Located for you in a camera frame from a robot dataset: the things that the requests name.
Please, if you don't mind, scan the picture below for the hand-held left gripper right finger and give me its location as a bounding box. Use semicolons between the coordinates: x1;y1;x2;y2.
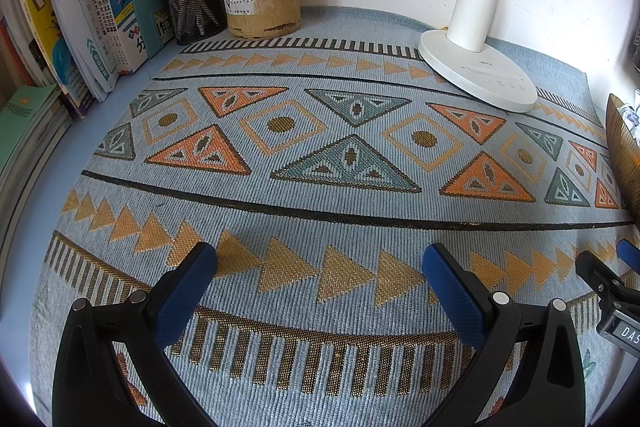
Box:
422;243;586;427

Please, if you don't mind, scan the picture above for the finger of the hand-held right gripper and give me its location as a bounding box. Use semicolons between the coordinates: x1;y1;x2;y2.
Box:
575;251;640;318
616;238;640;264

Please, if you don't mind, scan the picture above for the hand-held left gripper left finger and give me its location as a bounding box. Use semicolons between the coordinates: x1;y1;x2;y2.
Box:
52;242;218;427

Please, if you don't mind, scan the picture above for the brown woven bowl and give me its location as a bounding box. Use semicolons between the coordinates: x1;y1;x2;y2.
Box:
605;93;640;223

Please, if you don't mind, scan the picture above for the blue patterned woven table mat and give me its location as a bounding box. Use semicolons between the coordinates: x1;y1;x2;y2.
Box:
30;4;640;427

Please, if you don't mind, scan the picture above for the stack of green booklets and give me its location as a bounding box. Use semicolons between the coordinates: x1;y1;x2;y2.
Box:
0;83;75;180

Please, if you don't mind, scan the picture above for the black mesh pen holder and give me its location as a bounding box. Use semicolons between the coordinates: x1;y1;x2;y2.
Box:
159;0;228;46

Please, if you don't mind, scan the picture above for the white desk lamp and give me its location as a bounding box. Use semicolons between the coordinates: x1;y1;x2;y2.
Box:
417;0;538;114

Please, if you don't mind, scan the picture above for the row of standing books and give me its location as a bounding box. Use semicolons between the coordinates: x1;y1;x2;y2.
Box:
0;0;177;108

